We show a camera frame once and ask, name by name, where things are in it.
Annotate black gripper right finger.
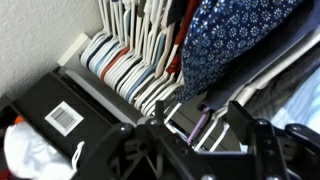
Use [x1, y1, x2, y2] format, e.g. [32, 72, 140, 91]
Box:
[227, 99, 290, 180]

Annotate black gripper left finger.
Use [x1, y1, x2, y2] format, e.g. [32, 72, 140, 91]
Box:
[71, 99, 165, 180]

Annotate white plastic hanger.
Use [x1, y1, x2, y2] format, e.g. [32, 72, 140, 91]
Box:
[79, 31, 108, 69]
[133, 74, 183, 111]
[193, 31, 320, 153]

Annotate navy dotted shirt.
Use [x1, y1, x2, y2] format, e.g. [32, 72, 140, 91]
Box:
[174, 0, 320, 111]

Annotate light blue shirt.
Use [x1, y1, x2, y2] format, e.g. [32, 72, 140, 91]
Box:
[271, 68, 320, 134]

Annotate dark red shirt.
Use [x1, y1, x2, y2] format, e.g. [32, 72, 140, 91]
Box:
[165, 0, 203, 76]

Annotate grey heathered garment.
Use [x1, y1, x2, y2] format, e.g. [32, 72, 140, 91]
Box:
[244, 49, 320, 118]

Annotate purple hanger hook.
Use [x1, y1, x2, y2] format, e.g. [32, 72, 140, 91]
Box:
[185, 106, 212, 145]

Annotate black box with barcode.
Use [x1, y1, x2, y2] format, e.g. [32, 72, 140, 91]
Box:
[11, 71, 134, 161]

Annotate white crumpled cloth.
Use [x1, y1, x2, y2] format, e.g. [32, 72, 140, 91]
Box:
[2, 120, 86, 180]

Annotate red plastic hanger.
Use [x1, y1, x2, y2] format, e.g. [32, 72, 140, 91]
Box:
[99, 46, 132, 82]

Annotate orange cap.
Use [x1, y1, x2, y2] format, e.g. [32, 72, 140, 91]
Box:
[13, 115, 26, 126]

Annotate white rod bracket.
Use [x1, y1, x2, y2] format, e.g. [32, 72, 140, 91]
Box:
[56, 32, 92, 67]

